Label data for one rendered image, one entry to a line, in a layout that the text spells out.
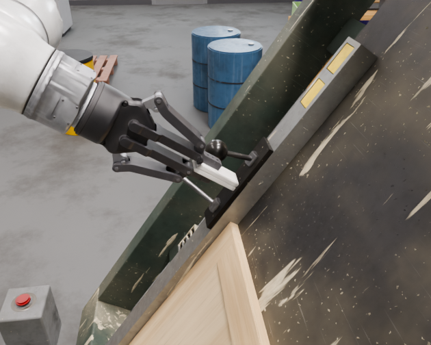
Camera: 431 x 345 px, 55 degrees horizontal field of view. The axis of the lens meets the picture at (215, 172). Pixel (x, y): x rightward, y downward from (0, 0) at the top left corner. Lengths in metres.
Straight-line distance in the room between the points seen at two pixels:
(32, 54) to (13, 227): 2.76
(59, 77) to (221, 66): 3.38
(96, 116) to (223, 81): 3.40
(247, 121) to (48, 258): 2.13
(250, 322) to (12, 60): 0.46
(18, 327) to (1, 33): 0.95
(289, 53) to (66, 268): 2.16
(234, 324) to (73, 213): 2.61
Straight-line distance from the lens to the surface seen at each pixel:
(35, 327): 1.31
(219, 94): 3.95
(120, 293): 1.27
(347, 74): 0.71
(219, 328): 0.72
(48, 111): 0.52
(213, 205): 0.79
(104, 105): 0.52
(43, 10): 0.64
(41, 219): 3.23
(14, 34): 0.52
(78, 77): 0.52
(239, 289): 0.69
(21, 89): 0.51
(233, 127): 0.96
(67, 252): 2.88
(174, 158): 0.58
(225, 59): 3.82
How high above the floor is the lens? 1.86
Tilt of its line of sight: 32 degrees down
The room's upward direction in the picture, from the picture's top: straight up
